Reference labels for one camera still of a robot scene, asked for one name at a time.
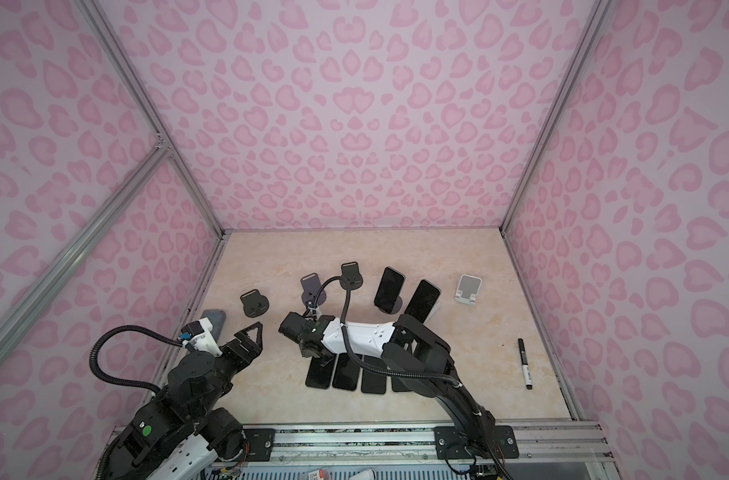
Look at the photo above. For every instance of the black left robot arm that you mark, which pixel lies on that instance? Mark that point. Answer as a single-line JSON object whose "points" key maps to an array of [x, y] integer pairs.
{"points": [[183, 409]]}

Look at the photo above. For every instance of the white phone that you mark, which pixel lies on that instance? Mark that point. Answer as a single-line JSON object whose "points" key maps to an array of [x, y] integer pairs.
{"points": [[400, 383]]}

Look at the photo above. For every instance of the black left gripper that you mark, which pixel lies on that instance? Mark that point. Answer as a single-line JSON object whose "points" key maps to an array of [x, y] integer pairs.
{"points": [[252, 348]]}

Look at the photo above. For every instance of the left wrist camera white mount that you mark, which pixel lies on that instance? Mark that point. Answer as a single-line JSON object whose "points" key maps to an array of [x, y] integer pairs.
{"points": [[197, 337]]}

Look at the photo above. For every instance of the centre round black stand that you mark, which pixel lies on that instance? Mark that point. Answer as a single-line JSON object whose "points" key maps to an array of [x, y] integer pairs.
{"points": [[350, 277]]}

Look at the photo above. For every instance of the left diagonal aluminium beam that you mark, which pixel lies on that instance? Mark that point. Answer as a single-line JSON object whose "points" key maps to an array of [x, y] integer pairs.
{"points": [[19, 320]]}

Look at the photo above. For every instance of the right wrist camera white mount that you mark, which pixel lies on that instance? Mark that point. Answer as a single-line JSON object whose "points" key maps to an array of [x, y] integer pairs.
{"points": [[312, 311]]}

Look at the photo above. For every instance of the purple phone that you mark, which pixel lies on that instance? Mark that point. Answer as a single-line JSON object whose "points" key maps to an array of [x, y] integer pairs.
{"points": [[347, 374]]}

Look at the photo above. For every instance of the black white marker pen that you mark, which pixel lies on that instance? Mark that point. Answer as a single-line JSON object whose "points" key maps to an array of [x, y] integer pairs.
{"points": [[524, 364]]}

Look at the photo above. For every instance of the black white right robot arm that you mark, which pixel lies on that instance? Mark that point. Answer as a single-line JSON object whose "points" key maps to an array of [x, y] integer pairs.
{"points": [[404, 349]]}

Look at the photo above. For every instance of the green phone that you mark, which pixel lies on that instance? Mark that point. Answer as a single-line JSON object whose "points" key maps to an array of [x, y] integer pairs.
{"points": [[423, 301], [389, 287]]}

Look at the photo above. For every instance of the black phone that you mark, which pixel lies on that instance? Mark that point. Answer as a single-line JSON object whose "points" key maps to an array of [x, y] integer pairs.
{"points": [[373, 383]]}

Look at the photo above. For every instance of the back left round stand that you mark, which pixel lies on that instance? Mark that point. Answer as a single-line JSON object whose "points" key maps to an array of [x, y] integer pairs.
{"points": [[311, 286]]}

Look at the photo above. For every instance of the corner aluminium post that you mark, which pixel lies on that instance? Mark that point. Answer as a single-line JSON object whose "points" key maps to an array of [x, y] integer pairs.
{"points": [[596, 23], [110, 42]]}

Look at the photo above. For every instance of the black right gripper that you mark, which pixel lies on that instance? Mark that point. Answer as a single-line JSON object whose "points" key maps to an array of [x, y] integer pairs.
{"points": [[303, 349]]}

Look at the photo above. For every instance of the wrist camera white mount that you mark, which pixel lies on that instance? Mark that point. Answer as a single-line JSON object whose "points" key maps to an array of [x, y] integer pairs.
{"points": [[312, 311], [197, 337]]}

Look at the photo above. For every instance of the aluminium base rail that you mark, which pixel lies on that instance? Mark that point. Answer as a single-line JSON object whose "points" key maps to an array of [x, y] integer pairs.
{"points": [[525, 449]]}

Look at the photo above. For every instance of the front left round stand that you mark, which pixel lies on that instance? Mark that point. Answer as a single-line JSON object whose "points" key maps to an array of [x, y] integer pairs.
{"points": [[254, 303]]}

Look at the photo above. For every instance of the right corner aluminium post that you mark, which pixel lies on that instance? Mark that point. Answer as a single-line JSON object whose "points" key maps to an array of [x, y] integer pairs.
{"points": [[596, 23]]}

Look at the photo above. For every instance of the far right white stand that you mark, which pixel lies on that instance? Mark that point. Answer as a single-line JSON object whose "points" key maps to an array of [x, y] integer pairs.
{"points": [[467, 289]]}

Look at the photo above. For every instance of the left corner aluminium post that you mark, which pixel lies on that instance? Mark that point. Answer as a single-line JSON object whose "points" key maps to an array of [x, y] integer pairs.
{"points": [[110, 42]]}

